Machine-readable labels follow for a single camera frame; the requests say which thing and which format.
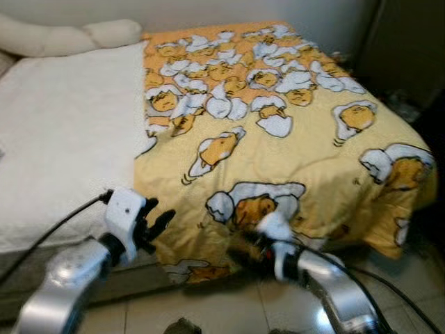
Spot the yellow cartoon print blanket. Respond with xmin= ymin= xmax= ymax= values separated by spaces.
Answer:
xmin=132 ymin=21 xmax=439 ymax=286

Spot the white quilted mattress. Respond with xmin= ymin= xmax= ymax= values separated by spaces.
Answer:
xmin=0 ymin=40 xmax=150 ymax=255

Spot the long white pillow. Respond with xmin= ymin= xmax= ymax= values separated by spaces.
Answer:
xmin=0 ymin=14 xmax=143 ymax=58

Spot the dark brown wardrobe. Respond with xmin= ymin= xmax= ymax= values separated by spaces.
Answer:
xmin=355 ymin=0 xmax=445 ymax=109

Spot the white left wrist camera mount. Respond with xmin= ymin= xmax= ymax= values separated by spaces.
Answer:
xmin=104 ymin=186 xmax=148 ymax=265

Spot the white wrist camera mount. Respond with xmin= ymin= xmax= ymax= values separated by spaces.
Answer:
xmin=257 ymin=212 xmax=300 ymax=283
xmin=104 ymin=186 xmax=148 ymax=265

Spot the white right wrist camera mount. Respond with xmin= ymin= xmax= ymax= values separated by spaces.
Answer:
xmin=257 ymin=212 xmax=300 ymax=283

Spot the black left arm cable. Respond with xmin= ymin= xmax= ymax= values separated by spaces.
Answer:
xmin=0 ymin=191 xmax=112 ymax=286

